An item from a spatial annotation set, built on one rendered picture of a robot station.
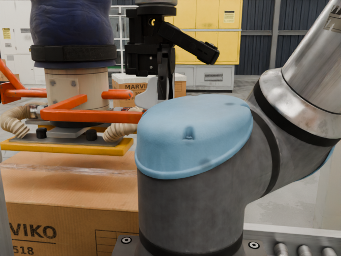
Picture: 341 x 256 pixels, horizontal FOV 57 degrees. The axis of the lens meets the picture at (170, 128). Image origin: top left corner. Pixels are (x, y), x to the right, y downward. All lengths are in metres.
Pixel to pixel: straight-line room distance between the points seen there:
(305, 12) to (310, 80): 11.63
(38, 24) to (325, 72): 0.68
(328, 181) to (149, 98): 1.62
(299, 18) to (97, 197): 11.34
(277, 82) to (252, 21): 11.16
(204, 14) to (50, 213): 7.50
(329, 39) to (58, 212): 0.70
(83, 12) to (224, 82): 7.51
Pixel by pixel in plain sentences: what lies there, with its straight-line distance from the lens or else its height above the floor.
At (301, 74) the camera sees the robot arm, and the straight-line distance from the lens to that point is 0.35.
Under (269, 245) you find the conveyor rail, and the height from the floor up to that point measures 0.53.
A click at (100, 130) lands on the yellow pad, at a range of 0.99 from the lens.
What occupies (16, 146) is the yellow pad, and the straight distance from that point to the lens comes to 0.90.
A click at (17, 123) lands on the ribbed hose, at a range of 0.92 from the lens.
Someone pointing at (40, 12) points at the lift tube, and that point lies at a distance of 0.86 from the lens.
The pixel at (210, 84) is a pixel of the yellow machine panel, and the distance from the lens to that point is 8.22.
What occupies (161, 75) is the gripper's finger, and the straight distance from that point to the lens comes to 0.54.
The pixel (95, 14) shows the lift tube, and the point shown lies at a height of 1.39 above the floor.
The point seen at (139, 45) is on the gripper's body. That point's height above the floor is 1.32.
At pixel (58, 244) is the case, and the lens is 0.90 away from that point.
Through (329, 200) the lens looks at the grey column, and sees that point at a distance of 2.11.
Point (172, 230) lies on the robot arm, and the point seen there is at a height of 1.16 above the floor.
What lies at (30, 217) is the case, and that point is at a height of 0.90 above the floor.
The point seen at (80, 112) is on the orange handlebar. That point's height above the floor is 1.19.
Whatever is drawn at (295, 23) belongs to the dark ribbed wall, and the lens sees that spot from 11.82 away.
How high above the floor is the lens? 1.33
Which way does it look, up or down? 16 degrees down
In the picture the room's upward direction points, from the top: straight up
